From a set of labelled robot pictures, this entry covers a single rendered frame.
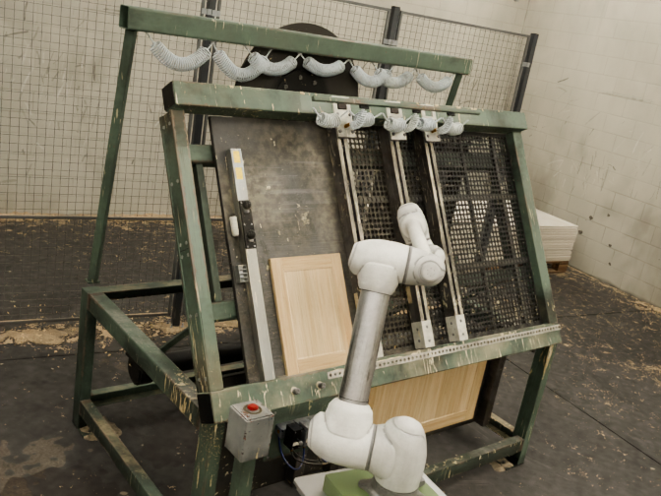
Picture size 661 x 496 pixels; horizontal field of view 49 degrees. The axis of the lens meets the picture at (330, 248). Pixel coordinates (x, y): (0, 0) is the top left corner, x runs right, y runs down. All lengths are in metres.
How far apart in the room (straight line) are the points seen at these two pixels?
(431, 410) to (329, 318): 1.12
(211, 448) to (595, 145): 6.83
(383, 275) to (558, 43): 7.34
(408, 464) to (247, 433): 0.58
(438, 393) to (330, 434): 1.68
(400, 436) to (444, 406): 1.74
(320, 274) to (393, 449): 1.02
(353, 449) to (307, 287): 0.92
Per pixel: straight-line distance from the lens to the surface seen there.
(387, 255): 2.43
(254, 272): 2.97
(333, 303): 3.21
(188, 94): 2.97
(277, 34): 3.73
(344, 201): 3.31
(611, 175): 8.78
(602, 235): 8.82
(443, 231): 3.67
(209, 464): 2.96
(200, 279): 2.84
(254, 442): 2.70
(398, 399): 3.85
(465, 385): 4.22
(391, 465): 2.47
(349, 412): 2.44
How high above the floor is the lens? 2.29
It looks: 17 degrees down
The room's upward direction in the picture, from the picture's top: 10 degrees clockwise
